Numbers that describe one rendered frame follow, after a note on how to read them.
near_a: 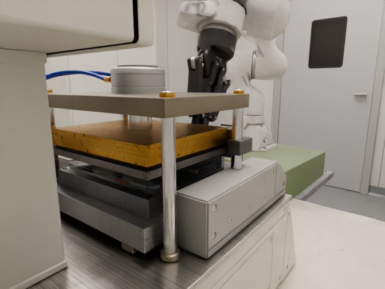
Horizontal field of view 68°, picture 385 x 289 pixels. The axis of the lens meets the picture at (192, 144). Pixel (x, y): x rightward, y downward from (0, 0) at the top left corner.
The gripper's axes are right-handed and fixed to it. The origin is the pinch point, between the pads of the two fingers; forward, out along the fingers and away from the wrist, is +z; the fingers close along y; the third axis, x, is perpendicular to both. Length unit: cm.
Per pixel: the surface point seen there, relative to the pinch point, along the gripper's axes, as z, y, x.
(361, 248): 16.5, 35.4, -27.1
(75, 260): 18.8, -23.9, -4.3
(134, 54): -88, 131, 190
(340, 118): -75, 284, 26
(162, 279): 17.5, -20.5, -14.4
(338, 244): 17.0, 34.1, -22.5
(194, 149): 3.6, -13.9, -10.1
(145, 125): 1.4, -15.3, -1.6
